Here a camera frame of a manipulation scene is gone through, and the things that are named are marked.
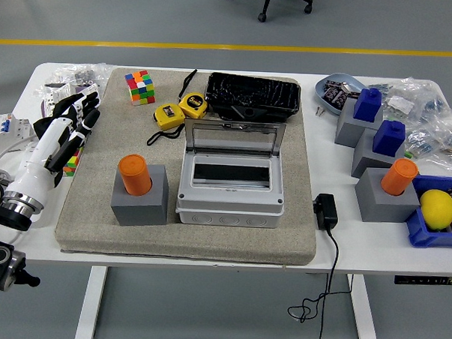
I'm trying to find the yellow lemon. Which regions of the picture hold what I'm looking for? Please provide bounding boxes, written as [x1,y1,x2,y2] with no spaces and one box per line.
[418,187,452,231]

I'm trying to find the clear bag mixed components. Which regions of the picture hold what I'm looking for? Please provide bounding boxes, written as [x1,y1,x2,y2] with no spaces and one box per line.
[402,122,452,173]

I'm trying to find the clear bag white connectors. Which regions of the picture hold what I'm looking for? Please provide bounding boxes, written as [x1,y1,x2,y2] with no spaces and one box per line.
[382,85,420,121]

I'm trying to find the orange cylinder battery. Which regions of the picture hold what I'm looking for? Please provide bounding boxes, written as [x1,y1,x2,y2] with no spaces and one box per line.
[379,157,420,197]
[116,154,154,197]

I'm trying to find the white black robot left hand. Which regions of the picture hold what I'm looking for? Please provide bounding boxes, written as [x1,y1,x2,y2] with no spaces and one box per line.
[2,87,102,212]

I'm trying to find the grey electrical box clear lid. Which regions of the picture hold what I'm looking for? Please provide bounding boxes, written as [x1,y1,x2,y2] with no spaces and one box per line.
[174,117,289,230]

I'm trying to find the grey-brown table mat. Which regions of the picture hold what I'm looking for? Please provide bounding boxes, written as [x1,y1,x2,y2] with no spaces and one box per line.
[52,64,325,267]

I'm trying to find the brown silver snack packet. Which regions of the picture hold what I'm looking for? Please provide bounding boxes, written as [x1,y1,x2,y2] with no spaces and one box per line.
[339,82,362,100]

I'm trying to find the white circuit breaker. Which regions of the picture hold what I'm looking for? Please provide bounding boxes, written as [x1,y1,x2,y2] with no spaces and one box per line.
[0,112,37,157]

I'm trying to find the clear bag blue components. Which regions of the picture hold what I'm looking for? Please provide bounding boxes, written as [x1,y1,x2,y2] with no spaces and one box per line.
[400,76,452,130]

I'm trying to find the black office chair base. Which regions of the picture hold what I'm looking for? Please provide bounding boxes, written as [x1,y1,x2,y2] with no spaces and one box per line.
[223,0,314,26]

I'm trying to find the clear bag white breakers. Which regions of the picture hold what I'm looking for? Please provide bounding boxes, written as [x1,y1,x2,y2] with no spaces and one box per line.
[34,79,103,121]

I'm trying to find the white table leg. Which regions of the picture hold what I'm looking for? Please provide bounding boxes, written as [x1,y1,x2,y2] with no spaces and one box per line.
[73,264,109,339]
[344,274,382,339]

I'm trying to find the blue-grey bowl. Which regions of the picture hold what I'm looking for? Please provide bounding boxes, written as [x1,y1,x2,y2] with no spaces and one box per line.
[313,71,368,117]

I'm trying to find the multicolour puzzle cube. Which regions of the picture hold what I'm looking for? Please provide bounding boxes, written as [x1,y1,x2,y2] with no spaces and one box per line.
[61,146,82,178]
[123,68,157,107]

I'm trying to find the yellow tape measure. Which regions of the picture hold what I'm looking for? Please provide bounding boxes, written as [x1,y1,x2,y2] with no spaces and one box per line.
[147,102,187,149]

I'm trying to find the blue storage bin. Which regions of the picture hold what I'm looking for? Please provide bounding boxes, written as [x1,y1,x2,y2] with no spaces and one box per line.
[403,174,452,250]

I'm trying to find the blue plastic block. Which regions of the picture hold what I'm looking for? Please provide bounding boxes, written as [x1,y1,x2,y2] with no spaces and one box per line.
[371,119,408,158]
[353,86,383,123]

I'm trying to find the black power adapter with cord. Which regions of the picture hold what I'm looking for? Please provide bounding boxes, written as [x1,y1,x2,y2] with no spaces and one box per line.
[286,192,360,339]

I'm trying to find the grey cube holder block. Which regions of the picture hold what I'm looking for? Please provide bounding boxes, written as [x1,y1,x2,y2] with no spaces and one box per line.
[109,162,171,229]
[334,95,385,150]
[351,125,408,181]
[354,166,424,225]

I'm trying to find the black table control panel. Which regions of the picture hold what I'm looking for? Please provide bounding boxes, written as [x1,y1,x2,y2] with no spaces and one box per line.
[394,274,452,288]

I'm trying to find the clear bag small screws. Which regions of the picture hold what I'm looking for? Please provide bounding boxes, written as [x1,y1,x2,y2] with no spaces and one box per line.
[51,60,114,89]

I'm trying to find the black plastic tray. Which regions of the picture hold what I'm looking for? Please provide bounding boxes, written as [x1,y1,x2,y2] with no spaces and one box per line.
[203,71,304,124]

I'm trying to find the yellow tape measure 5m label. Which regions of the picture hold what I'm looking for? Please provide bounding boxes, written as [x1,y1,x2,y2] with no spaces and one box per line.
[176,67,211,121]

